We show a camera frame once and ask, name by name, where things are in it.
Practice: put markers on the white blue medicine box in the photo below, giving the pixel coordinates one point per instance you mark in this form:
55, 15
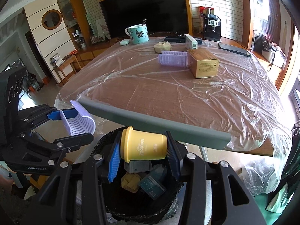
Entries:
190, 42

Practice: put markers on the brown cardboard box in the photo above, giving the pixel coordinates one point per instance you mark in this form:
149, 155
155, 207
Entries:
202, 63

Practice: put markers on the black television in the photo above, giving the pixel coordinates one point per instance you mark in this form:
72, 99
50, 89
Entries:
162, 16

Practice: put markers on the turquoise butterfly mug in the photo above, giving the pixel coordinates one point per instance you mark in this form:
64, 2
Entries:
137, 33

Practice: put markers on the purple hair roller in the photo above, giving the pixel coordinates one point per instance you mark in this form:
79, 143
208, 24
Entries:
82, 123
173, 58

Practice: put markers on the black coffee machine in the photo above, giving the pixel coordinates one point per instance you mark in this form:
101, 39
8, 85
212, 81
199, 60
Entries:
211, 27

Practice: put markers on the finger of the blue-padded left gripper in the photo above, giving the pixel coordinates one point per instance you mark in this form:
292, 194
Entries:
68, 113
72, 143

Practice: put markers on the wooden side table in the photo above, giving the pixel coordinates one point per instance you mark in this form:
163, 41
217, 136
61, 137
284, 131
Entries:
68, 68

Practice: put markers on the black trash bin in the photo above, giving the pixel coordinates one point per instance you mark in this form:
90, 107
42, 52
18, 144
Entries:
143, 191

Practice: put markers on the yellow plastic cup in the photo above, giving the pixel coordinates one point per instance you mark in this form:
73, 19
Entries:
142, 146

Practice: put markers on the black smartphone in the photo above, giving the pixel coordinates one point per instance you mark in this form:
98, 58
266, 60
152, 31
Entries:
234, 49

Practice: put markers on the white earbuds case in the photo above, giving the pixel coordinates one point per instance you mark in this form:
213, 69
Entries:
124, 42

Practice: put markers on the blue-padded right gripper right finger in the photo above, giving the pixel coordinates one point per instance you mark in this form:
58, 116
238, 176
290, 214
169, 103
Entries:
231, 202

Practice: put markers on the dark blue phone case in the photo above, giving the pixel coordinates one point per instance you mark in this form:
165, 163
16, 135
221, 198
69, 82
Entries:
180, 39

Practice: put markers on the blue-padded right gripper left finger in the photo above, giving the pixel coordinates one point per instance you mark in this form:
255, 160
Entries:
56, 201

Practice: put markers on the beige paper ball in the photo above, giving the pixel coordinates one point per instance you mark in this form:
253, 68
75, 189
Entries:
162, 46

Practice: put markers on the round wooden mirror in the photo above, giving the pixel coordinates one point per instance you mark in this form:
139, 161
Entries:
51, 19

